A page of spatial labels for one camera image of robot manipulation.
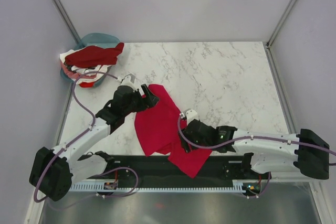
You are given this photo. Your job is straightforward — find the blue plastic basket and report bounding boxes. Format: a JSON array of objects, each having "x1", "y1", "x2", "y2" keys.
[{"x1": 61, "y1": 33, "x2": 121, "y2": 87}]

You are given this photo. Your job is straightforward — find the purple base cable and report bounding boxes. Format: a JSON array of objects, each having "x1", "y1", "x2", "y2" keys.
[
  {"x1": 233, "y1": 173, "x2": 272, "y2": 200},
  {"x1": 47, "y1": 167, "x2": 139, "y2": 211}
]

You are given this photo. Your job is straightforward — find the dark red folded shirt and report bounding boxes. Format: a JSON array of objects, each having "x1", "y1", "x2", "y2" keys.
[{"x1": 65, "y1": 42, "x2": 124, "y2": 68}]

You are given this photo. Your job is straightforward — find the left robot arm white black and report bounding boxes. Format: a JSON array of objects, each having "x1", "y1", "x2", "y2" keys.
[{"x1": 29, "y1": 84, "x2": 160, "y2": 202}]

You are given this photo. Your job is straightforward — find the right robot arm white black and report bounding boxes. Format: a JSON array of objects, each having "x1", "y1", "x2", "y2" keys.
[{"x1": 178, "y1": 119, "x2": 331, "y2": 180}]

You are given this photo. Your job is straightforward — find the right aluminium frame post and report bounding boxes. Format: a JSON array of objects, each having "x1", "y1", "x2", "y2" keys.
[{"x1": 264, "y1": 0, "x2": 298, "y2": 50}]

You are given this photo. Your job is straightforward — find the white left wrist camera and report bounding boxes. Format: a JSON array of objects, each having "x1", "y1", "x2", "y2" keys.
[{"x1": 118, "y1": 73, "x2": 136, "y2": 90}]

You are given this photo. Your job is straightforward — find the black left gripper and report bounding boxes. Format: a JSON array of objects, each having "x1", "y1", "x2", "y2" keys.
[{"x1": 123, "y1": 84, "x2": 159, "y2": 116}]

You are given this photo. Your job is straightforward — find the pink folded shirt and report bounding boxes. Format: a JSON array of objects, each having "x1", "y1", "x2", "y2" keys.
[{"x1": 66, "y1": 71, "x2": 106, "y2": 84}]

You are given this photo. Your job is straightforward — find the aluminium frame post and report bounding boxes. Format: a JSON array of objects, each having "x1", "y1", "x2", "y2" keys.
[
  {"x1": 52, "y1": 0, "x2": 81, "y2": 43},
  {"x1": 264, "y1": 0, "x2": 298, "y2": 50}
]

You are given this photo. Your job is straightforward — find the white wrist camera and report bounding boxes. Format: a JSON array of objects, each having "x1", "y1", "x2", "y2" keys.
[
  {"x1": 118, "y1": 73, "x2": 136, "y2": 90},
  {"x1": 180, "y1": 109, "x2": 199, "y2": 124}
]

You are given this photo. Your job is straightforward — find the red shirt bottom of pile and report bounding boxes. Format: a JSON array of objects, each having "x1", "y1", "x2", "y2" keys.
[{"x1": 78, "y1": 81, "x2": 95, "y2": 88}]

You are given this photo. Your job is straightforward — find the bright red t-shirt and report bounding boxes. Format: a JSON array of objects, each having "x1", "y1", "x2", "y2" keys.
[{"x1": 134, "y1": 84, "x2": 212, "y2": 178}]

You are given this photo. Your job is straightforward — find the left aluminium frame post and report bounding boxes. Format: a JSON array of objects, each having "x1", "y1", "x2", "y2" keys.
[{"x1": 52, "y1": 0, "x2": 81, "y2": 43}]

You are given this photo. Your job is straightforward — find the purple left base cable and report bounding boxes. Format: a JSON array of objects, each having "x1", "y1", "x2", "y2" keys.
[{"x1": 47, "y1": 167, "x2": 139, "y2": 211}]

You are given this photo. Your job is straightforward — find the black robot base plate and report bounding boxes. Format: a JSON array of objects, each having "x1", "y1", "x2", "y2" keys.
[{"x1": 91, "y1": 154, "x2": 270, "y2": 183}]

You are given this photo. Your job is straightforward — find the light blue cable duct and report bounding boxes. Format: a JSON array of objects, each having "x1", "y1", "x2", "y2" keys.
[{"x1": 69, "y1": 178, "x2": 246, "y2": 193}]

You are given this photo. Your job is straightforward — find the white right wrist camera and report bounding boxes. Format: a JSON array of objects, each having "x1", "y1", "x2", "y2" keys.
[{"x1": 180, "y1": 109, "x2": 199, "y2": 124}]

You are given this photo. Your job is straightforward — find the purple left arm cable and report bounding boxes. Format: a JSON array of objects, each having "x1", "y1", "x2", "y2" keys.
[{"x1": 34, "y1": 71, "x2": 123, "y2": 203}]

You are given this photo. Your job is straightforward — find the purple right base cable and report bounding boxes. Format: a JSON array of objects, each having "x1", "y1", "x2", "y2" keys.
[{"x1": 233, "y1": 173, "x2": 272, "y2": 200}]

